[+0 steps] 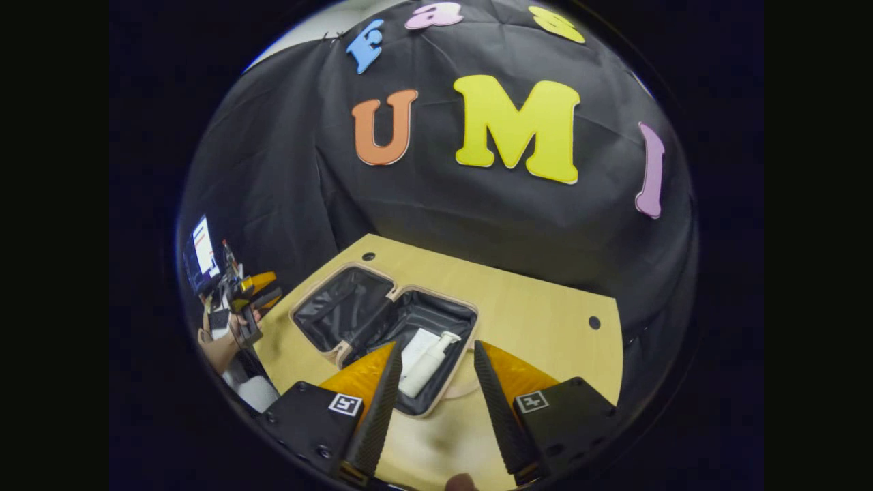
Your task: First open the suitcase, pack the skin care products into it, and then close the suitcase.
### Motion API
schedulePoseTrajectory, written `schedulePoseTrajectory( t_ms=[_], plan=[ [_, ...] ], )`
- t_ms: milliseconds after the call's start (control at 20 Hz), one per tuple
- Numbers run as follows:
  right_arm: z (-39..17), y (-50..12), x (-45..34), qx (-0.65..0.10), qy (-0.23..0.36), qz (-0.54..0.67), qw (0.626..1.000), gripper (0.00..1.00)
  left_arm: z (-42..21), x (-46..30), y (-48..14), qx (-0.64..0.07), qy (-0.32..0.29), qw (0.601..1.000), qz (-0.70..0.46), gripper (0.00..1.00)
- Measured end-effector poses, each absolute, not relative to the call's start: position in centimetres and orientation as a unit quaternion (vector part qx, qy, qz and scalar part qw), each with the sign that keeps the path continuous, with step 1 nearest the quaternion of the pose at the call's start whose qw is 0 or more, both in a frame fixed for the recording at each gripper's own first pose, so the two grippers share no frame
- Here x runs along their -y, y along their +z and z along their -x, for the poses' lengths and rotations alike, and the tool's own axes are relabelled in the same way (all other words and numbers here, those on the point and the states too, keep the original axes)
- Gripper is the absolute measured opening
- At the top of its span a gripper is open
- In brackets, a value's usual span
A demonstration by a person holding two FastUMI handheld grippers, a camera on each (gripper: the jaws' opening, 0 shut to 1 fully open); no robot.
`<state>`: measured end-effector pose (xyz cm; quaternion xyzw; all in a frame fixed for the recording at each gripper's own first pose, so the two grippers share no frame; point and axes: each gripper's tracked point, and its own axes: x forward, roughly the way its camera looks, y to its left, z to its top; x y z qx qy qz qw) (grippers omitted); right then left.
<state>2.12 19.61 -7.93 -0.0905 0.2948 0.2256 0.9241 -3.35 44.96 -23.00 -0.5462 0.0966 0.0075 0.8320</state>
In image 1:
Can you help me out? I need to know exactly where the black backdrop cloth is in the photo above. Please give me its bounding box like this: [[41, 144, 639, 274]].
[[176, 0, 700, 355]]

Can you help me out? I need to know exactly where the white pump bottle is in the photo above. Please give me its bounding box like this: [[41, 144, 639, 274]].
[[399, 331, 462, 398]]

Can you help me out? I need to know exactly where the computer monitor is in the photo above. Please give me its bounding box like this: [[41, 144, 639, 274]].
[[183, 215, 222, 295]]

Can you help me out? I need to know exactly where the pink suitcase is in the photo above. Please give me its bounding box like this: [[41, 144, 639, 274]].
[[290, 263, 479, 418]]

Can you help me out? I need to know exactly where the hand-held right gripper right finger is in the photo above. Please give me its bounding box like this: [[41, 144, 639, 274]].
[[473, 340, 619, 486]]

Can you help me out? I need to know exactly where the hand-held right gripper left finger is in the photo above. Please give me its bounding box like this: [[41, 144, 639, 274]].
[[263, 341, 404, 483]]

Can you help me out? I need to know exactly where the person's white garment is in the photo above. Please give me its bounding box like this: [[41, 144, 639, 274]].
[[228, 372, 279, 415]]

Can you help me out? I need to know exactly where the white squeeze tube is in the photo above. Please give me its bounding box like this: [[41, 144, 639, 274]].
[[399, 329, 441, 383]]

